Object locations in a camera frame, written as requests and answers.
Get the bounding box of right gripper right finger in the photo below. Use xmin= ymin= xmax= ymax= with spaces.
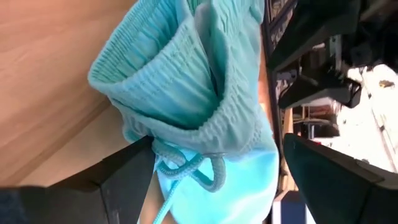
xmin=283 ymin=133 xmax=398 ymax=224

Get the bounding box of teal garment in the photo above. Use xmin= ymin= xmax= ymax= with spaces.
xmin=87 ymin=0 xmax=280 ymax=224

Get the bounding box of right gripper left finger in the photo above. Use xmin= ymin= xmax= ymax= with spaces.
xmin=0 ymin=135 xmax=157 ymax=224

